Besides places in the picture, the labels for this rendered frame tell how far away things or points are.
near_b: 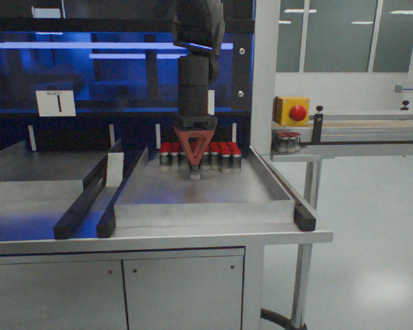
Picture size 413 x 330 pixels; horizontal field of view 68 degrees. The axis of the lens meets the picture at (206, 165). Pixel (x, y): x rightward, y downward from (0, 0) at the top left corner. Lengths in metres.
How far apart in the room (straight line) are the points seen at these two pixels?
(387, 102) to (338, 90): 0.94
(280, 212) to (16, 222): 0.39
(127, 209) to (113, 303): 0.62
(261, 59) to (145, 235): 0.52
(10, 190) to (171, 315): 0.64
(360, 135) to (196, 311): 0.74
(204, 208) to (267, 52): 0.47
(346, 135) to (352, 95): 5.12
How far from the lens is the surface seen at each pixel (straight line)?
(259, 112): 0.81
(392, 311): 1.85
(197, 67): 0.57
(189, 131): 0.58
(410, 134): 1.13
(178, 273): 0.97
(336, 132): 1.01
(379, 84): 6.36
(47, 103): 0.85
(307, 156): 0.87
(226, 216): 0.46
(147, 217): 0.46
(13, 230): 0.53
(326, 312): 1.71
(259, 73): 0.80
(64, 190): 0.60
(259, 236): 0.45
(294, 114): 0.80
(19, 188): 0.62
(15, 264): 1.06
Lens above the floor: 1.10
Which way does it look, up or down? 17 degrees down
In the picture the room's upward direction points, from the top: straight up
